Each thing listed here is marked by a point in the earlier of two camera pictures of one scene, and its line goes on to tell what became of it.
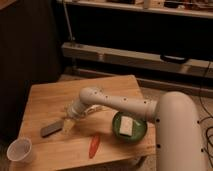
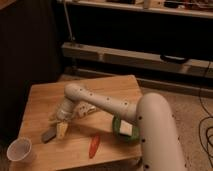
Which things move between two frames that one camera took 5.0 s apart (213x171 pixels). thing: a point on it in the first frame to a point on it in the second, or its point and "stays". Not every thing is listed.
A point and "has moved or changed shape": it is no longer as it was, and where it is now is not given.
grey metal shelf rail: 133,59 stays
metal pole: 68,21 stays
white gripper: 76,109 to 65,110
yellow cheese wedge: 68,125 has moved or changed shape
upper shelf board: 146,8 stays
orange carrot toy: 94,145 stays
